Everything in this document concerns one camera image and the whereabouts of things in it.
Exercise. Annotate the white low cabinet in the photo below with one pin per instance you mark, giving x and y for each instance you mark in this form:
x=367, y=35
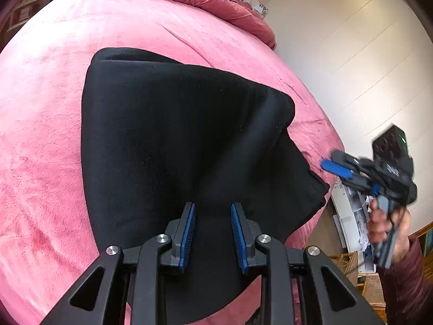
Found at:
x=351, y=216

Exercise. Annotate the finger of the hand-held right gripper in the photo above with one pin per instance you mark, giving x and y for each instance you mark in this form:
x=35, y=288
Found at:
x=333, y=167
x=345, y=158

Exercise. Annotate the white patterned box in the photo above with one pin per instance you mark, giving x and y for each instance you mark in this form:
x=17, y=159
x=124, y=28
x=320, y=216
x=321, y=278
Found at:
x=262, y=10

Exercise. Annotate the person's right hand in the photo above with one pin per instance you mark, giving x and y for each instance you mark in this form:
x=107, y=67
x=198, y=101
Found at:
x=402, y=230

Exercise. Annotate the wicker chair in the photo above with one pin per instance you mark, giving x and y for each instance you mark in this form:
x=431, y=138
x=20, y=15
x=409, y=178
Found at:
x=365, y=284

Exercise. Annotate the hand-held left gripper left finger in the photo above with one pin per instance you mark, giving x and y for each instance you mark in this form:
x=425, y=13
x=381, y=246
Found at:
x=188, y=237

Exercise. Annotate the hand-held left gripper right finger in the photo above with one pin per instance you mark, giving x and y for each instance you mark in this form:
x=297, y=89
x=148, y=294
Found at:
x=236, y=240

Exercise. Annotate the black pants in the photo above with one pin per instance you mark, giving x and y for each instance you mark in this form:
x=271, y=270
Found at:
x=186, y=125

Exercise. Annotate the pink velvet bed cover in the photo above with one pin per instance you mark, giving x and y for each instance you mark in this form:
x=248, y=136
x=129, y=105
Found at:
x=50, y=125

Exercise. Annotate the person's right forearm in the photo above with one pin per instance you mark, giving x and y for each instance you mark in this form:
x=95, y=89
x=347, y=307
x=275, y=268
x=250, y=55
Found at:
x=406, y=291

